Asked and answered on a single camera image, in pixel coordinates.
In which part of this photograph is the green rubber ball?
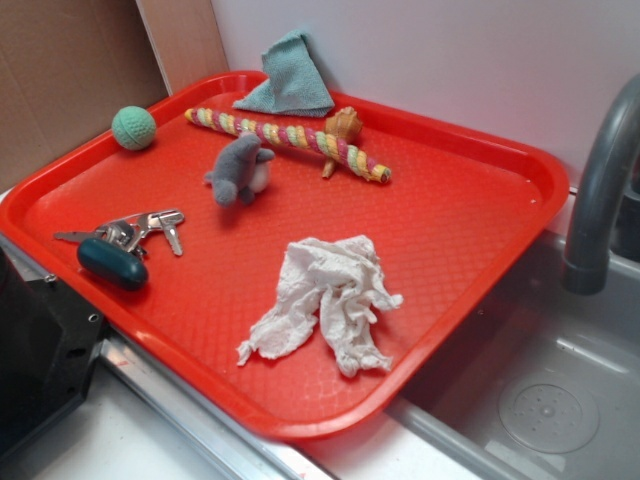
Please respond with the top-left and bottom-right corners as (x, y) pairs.
(111, 106), (157, 151)

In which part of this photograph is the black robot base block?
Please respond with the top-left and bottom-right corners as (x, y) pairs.
(1, 253), (106, 461)

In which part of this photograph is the red plastic tray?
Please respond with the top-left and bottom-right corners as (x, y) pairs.
(1, 72), (569, 440)

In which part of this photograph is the crumpled white paper towel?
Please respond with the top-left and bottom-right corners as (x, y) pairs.
(237, 235), (404, 378)

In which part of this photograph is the grey plush dolphin toy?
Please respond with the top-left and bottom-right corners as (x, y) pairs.
(204, 133), (275, 208)

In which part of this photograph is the orange conch seashell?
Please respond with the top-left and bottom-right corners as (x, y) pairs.
(321, 106), (364, 180)

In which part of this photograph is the teal microfiber cloth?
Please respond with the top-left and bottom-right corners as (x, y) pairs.
(233, 30), (335, 118)

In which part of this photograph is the silver key bunch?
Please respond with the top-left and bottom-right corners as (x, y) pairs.
(53, 209), (185, 259)

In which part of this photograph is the dark teal key fob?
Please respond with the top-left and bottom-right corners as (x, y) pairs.
(77, 238), (148, 291)

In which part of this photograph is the grey sink faucet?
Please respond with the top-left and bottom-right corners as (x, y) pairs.
(562, 76), (639, 295)

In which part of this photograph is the grey plastic sink basin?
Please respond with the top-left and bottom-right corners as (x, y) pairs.
(388, 233), (639, 479)

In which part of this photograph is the brown cardboard panel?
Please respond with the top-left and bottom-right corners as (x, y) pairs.
(1, 1), (228, 190)

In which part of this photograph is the multicolour twisted rope toy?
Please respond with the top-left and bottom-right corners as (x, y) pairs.
(185, 107), (392, 184)

